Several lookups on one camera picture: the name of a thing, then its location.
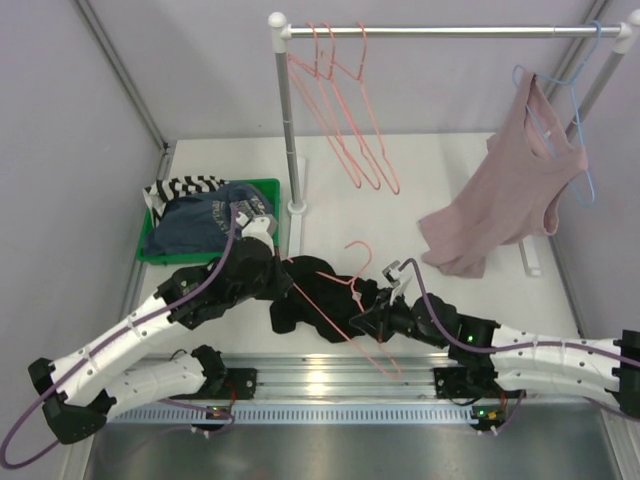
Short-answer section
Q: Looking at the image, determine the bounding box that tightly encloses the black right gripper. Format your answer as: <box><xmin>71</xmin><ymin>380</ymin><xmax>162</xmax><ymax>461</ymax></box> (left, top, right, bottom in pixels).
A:
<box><xmin>351</xmin><ymin>286</ymin><xmax>449</xmax><ymax>349</ymax></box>

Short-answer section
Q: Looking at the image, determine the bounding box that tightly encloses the black tank top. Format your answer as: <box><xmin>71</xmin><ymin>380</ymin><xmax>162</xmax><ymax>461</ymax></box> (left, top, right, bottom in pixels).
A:
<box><xmin>269</xmin><ymin>256</ymin><xmax>382</xmax><ymax>344</ymax></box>

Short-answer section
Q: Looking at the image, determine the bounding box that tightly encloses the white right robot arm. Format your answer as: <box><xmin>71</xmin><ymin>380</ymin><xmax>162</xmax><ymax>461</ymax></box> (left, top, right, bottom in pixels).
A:
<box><xmin>349</xmin><ymin>289</ymin><xmax>639</xmax><ymax>418</ymax></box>

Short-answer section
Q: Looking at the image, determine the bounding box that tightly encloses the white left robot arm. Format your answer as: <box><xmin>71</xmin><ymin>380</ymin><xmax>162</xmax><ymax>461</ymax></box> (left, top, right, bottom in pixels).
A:
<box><xmin>28</xmin><ymin>237</ymin><xmax>292</xmax><ymax>445</ymax></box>

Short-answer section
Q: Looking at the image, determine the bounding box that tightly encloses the pink tank top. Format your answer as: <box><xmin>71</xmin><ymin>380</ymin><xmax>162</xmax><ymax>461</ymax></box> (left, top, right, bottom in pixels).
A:
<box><xmin>418</xmin><ymin>70</ymin><xmax>588</xmax><ymax>278</ymax></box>

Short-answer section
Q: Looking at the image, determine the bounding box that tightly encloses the navy blue printed shirt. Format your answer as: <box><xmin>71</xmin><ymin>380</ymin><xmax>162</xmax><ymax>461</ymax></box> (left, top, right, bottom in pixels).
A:
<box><xmin>142</xmin><ymin>182</ymin><xmax>276</xmax><ymax>259</ymax></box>

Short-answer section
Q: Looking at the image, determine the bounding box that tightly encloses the green plastic bin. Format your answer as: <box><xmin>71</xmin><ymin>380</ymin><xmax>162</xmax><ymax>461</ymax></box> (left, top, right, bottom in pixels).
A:
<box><xmin>135</xmin><ymin>177</ymin><xmax>282</xmax><ymax>265</ymax></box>

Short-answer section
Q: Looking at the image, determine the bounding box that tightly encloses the black white striped shirt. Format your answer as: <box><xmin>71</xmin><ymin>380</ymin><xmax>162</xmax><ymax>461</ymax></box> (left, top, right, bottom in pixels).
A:
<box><xmin>143</xmin><ymin>175</ymin><xmax>227</xmax><ymax>226</ymax></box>

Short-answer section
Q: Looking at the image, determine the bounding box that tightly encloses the silver clothes rack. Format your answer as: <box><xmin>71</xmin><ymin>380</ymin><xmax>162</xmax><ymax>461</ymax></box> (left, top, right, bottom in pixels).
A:
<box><xmin>268</xmin><ymin>12</ymin><xmax>639</xmax><ymax>246</ymax></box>

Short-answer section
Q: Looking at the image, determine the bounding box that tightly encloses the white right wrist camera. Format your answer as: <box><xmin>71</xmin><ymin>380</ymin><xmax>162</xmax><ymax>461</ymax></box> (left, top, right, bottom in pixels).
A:
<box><xmin>382</xmin><ymin>260</ymin><xmax>411</xmax><ymax>304</ymax></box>

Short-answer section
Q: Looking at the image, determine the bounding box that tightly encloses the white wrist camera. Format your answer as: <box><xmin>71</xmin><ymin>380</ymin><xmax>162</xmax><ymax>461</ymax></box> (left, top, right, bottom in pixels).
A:
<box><xmin>236</xmin><ymin>212</ymin><xmax>278</xmax><ymax>254</ymax></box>
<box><xmin>382</xmin><ymin>260</ymin><xmax>411</xmax><ymax>304</ymax></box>

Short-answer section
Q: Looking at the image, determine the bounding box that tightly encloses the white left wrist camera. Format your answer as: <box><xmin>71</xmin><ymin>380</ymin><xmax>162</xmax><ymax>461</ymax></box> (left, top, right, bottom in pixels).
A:
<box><xmin>236</xmin><ymin>212</ymin><xmax>278</xmax><ymax>254</ymax></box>

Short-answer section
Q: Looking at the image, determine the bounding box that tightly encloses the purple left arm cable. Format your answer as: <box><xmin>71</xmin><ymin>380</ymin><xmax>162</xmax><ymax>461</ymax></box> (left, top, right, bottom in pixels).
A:
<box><xmin>0</xmin><ymin>202</ymin><xmax>246</xmax><ymax>469</ymax></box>

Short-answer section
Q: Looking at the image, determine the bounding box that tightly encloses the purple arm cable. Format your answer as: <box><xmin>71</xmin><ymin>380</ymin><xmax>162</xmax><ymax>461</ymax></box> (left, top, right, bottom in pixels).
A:
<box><xmin>397</xmin><ymin>258</ymin><xmax>640</xmax><ymax>401</ymax></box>
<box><xmin>0</xmin><ymin>202</ymin><xmax>246</xmax><ymax>469</ymax></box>

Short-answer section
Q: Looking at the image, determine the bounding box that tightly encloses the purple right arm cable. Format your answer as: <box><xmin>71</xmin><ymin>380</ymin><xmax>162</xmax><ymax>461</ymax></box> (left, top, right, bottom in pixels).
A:
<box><xmin>397</xmin><ymin>258</ymin><xmax>640</xmax><ymax>401</ymax></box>

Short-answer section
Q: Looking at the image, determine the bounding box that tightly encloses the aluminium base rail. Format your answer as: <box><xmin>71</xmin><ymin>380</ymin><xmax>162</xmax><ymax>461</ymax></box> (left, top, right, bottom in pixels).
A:
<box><xmin>134</xmin><ymin>352</ymin><xmax>616</xmax><ymax>401</ymax></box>

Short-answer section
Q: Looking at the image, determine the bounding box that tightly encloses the white slotted cable duct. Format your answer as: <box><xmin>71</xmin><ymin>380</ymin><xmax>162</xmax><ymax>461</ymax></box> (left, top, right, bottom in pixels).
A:
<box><xmin>111</xmin><ymin>403</ymin><xmax>506</xmax><ymax>426</ymax></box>

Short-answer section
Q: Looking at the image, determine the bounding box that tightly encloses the blue wire hanger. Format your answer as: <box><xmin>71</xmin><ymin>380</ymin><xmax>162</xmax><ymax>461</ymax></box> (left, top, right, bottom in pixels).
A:
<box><xmin>512</xmin><ymin>20</ymin><xmax>607</xmax><ymax>209</ymax></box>

